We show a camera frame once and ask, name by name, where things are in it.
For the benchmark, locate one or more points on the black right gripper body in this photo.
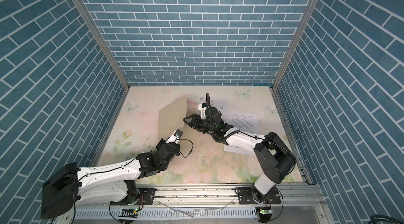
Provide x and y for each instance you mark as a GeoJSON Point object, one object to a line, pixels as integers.
{"type": "Point", "coordinates": [203, 125]}

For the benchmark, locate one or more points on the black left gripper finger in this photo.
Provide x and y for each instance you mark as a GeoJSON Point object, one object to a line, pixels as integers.
{"type": "Point", "coordinates": [175, 136]}
{"type": "Point", "coordinates": [160, 144]}

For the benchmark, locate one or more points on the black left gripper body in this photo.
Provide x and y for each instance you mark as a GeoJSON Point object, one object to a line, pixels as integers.
{"type": "Point", "coordinates": [164, 167]}

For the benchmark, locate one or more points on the white printed text sheet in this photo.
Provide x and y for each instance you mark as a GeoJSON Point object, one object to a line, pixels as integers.
{"type": "Point", "coordinates": [244, 123]}

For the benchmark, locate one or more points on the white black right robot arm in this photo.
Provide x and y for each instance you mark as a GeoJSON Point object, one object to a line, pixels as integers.
{"type": "Point", "coordinates": [274, 157]}

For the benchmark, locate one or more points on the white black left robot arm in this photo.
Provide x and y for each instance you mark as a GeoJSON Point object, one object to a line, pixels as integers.
{"type": "Point", "coordinates": [72, 186]}

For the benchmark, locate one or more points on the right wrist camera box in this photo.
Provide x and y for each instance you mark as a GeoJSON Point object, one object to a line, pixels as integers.
{"type": "Point", "coordinates": [209, 113]}

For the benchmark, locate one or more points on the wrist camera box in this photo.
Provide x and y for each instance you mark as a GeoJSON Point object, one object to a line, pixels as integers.
{"type": "Point", "coordinates": [150, 164]}
{"type": "Point", "coordinates": [209, 113]}

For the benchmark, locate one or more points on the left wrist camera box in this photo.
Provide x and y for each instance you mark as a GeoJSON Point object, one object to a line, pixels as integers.
{"type": "Point", "coordinates": [150, 164]}

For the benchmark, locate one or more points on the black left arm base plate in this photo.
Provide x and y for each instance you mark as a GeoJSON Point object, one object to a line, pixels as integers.
{"type": "Point", "coordinates": [140, 197]}

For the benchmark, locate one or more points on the aluminium front rail frame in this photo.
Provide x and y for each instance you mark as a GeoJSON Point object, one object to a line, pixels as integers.
{"type": "Point", "coordinates": [286, 204]}

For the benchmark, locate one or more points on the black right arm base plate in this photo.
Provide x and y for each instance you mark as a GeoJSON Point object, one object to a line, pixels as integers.
{"type": "Point", "coordinates": [249, 196]}

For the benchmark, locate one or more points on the aluminium right corner post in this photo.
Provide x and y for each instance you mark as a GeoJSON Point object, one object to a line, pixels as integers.
{"type": "Point", "coordinates": [296, 39]}

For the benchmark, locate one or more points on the aluminium corner post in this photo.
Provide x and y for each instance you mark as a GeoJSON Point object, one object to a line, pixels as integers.
{"type": "Point", "coordinates": [88, 20]}
{"type": "Point", "coordinates": [296, 39]}

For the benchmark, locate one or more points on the aluminium left corner post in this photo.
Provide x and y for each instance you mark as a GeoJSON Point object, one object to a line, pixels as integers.
{"type": "Point", "coordinates": [88, 20]}

